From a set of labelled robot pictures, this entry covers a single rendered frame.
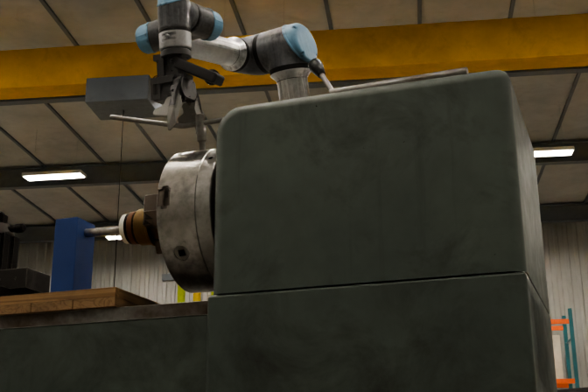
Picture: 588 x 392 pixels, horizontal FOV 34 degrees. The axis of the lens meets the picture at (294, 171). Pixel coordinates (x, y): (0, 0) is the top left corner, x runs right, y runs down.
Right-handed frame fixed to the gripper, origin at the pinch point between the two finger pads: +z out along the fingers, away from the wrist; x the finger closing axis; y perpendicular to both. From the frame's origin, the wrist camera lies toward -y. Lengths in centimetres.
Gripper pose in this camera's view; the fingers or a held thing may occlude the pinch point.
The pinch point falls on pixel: (188, 136)
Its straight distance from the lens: 218.0
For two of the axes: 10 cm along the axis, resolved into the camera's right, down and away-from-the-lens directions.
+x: -3.6, -1.2, -9.3
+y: -9.3, 1.2, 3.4
